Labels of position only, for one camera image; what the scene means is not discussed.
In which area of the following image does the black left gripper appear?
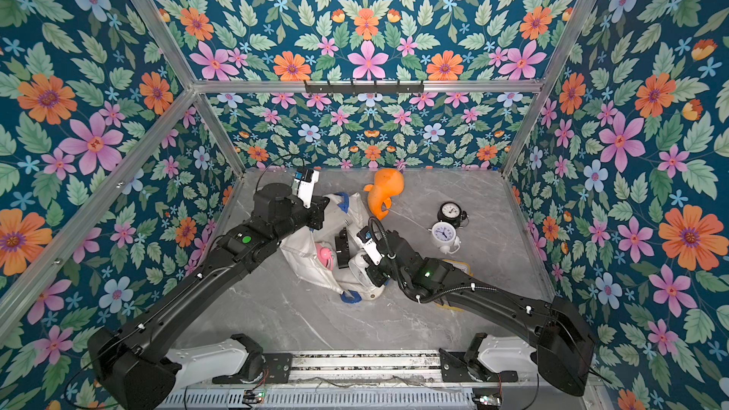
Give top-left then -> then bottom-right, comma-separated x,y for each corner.
268,194 -> 330,245

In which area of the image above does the white twin-bell alarm clock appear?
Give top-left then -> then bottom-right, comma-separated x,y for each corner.
430,221 -> 461,254

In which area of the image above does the white canvas tote bag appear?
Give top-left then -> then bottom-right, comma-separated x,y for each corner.
281,193 -> 385,304

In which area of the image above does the small black alarm clock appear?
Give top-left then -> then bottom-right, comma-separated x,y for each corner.
437,201 -> 469,229

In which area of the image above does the black purple-face alarm clock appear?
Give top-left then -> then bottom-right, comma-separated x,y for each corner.
334,228 -> 351,270

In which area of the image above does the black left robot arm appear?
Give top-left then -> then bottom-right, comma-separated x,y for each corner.
87,183 -> 330,409

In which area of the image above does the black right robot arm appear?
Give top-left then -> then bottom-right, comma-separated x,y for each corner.
357,228 -> 598,397

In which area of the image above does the pink alarm clock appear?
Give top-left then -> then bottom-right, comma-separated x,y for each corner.
315,242 -> 337,271

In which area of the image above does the orange plush whale toy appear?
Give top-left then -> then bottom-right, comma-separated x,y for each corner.
364,168 -> 404,220

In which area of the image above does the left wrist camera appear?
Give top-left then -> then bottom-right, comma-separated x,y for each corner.
292,167 -> 319,209

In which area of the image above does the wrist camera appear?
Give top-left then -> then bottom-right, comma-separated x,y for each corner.
292,167 -> 319,209
355,227 -> 383,266

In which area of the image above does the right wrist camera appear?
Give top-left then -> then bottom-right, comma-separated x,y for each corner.
355,227 -> 383,266

